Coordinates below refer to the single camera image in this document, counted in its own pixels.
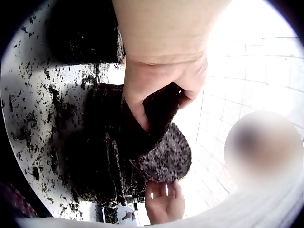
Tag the person's right hand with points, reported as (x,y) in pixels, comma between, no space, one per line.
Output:
(163,209)

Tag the person's left hand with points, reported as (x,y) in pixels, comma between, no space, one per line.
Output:
(161,47)

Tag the person's right fingers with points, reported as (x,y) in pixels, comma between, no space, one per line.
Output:
(158,190)

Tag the person's left thumb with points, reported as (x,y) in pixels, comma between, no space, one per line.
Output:
(136,104)

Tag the person's left fingers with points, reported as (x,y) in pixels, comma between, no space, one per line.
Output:
(193,92)

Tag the person's right thumb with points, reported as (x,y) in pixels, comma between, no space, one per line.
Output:
(179,192)

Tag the round dark seaweed sheet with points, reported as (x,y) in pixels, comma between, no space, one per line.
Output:
(166,152)

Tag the person's body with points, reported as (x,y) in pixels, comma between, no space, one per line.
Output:
(261,204)

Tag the scattered seaweed flakes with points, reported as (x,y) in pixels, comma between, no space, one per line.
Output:
(30,114)

